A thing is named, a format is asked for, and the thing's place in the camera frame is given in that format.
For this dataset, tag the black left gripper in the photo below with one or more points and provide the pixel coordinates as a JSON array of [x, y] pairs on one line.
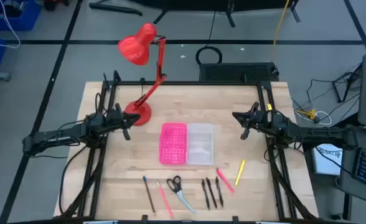
[[117, 119]]

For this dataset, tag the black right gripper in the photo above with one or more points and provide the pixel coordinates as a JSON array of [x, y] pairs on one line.
[[259, 119]]

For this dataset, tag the yellow highlighter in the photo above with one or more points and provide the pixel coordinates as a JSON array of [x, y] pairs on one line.
[[240, 172]]

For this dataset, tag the pink highlighter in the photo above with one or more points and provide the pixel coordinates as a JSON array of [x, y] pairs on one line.
[[225, 180]]

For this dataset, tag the brown pencil blue cap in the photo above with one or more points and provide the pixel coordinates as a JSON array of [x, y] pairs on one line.
[[149, 194]]

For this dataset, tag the pink pencil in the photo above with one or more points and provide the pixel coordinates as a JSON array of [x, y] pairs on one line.
[[165, 200]]

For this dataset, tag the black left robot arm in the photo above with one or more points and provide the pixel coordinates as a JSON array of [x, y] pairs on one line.
[[61, 135]]

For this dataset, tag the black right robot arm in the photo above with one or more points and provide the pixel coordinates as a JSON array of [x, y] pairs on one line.
[[320, 133]]

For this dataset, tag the clear plastic supply box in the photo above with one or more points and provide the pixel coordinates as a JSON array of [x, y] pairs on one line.
[[200, 143]]

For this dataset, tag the white printed box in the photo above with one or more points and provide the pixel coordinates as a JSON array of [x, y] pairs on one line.
[[326, 160]]

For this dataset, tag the black mesh case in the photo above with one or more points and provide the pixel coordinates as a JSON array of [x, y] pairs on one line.
[[237, 72]]

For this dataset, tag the pink perforated plastic tray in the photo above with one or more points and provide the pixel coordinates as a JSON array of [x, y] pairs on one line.
[[173, 143]]

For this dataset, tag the red desk lamp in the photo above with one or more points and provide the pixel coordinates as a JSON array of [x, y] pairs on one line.
[[137, 43]]

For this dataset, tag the black floor bar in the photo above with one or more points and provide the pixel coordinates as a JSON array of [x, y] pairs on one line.
[[114, 8]]

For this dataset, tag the black partition screen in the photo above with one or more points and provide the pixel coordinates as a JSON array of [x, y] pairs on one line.
[[201, 3]]

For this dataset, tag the large blue bin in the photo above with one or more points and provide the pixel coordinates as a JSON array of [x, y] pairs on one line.
[[15, 21]]

